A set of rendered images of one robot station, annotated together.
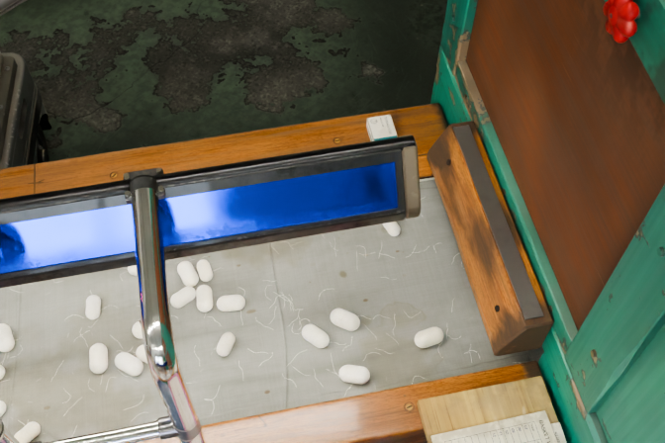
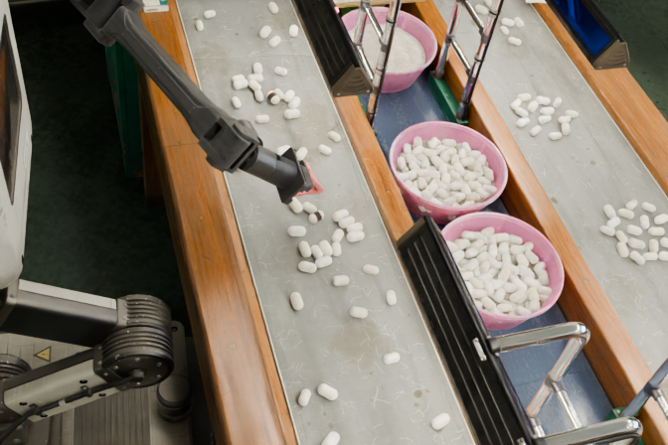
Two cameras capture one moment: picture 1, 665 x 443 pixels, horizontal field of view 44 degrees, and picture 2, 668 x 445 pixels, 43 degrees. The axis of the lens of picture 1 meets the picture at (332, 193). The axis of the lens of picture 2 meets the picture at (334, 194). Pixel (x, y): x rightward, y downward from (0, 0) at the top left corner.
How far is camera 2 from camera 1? 1.83 m
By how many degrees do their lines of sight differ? 58
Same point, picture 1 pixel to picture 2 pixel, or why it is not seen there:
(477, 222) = not seen: outside the picture
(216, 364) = (289, 76)
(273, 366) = (289, 59)
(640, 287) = not seen: outside the picture
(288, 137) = not seen: hidden behind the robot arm
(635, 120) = not seen: outside the picture
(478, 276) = not seen: outside the picture
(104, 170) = (171, 115)
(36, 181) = (178, 144)
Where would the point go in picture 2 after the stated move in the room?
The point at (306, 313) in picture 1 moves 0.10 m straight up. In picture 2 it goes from (260, 47) to (262, 14)
